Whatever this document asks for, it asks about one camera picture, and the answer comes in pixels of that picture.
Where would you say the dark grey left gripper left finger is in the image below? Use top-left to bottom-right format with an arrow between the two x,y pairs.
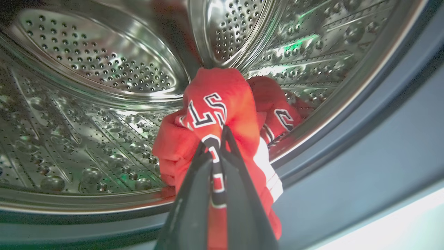
154,142 -> 213,250

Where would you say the grey rubber door gasket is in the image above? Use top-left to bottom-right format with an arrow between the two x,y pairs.
0,0 -> 444,250

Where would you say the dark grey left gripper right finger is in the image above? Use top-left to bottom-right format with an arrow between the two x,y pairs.
221,126 -> 279,250

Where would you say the white washing machine front panel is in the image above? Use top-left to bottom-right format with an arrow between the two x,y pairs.
312,189 -> 444,250

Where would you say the red jersey with white lettering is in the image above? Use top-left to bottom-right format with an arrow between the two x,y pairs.
152,67 -> 313,250

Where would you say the stainless steel washing machine drum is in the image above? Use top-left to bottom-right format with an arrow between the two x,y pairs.
0,0 -> 428,213

